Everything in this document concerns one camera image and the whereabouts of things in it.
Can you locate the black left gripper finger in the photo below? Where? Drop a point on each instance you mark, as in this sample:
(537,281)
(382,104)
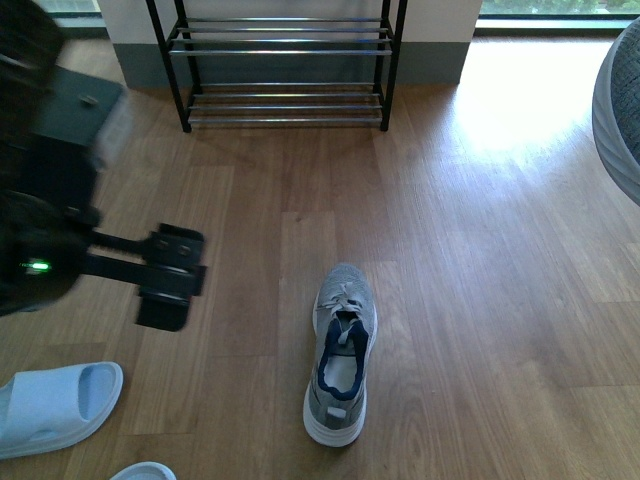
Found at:
(165,292)

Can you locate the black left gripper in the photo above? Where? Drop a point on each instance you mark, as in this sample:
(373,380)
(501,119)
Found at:
(47,216)

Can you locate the light blue slide sandal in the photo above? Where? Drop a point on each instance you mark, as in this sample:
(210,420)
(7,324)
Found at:
(147,470)
(48,410)

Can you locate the grey sneaker with heel tab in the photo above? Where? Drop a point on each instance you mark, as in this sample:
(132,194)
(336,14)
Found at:
(345,323)

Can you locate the grey sneaker navy lining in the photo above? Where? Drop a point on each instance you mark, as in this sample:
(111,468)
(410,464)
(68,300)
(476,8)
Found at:
(615,111)

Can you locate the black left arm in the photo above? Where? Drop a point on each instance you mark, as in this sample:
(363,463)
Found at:
(31,42)

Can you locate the black metal shoe rack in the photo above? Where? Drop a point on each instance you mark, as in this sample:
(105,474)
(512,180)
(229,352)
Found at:
(290,70)

